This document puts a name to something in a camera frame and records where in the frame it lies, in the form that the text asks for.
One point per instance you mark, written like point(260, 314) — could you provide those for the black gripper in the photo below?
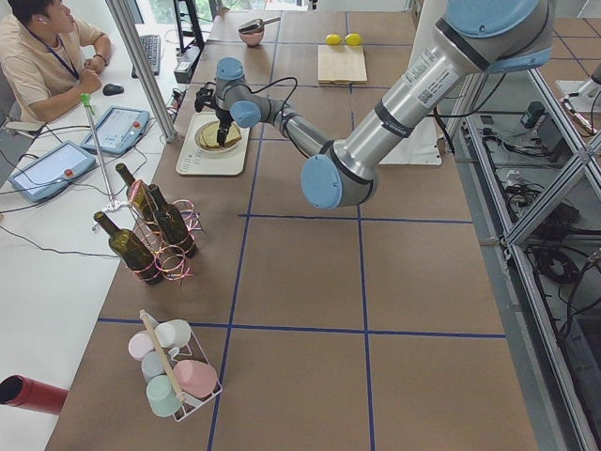
point(222, 116)

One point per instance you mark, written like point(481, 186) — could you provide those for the bread slice top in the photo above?
point(233, 136)

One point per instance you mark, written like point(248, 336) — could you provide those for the bread slice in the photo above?
point(233, 136)
point(206, 136)

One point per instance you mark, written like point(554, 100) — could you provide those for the white round plate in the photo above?
point(220, 149)

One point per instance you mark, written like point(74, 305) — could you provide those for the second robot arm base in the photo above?
point(582, 96)

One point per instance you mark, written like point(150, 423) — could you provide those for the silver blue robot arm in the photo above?
point(469, 37)

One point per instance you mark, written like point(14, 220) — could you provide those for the cream bear tray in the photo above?
point(194, 161)

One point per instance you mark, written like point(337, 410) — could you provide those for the bread slice in plate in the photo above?
point(206, 136)

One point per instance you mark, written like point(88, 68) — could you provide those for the pink bowl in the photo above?
point(251, 36)

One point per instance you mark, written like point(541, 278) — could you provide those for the teach pendant far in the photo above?
point(120, 128)

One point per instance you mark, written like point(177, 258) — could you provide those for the teach pendant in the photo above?
point(51, 173)
point(120, 128)

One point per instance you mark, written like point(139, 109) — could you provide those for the dark wine bottle lower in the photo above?
point(171, 223)

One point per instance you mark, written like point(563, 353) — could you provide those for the dark wine bottle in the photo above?
point(171, 223)
point(132, 251)

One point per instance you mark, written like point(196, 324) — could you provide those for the metal scoop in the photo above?
point(256, 25)

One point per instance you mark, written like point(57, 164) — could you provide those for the black keyboard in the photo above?
point(151, 45)

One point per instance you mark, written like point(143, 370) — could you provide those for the black computer mouse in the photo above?
point(112, 89)

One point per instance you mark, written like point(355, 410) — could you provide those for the wooden cutting board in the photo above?
point(341, 64)

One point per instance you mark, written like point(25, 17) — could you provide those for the yellow lemon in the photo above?
point(353, 39)
point(333, 39)

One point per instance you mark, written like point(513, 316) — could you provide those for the dark wine bottle upper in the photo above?
point(132, 251)

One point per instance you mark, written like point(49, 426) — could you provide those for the teach pendant near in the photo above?
point(51, 173)

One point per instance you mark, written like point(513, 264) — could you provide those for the seated person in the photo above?
point(50, 59)

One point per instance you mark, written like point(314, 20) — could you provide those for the white cup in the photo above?
point(173, 333)

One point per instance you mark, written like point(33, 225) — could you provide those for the light pink cup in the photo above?
point(140, 345)

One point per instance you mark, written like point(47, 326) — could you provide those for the grey blue cup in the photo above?
point(151, 366)

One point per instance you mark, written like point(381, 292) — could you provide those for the mint green cup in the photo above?
point(161, 397)

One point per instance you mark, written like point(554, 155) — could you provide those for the red cylinder tube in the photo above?
point(25, 393)

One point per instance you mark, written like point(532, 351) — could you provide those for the copper wire bottle rack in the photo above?
point(170, 260)

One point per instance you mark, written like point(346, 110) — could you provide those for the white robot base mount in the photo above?
point(421, 148)

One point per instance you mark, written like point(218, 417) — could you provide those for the white wire cup rack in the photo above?
point(170, 357)

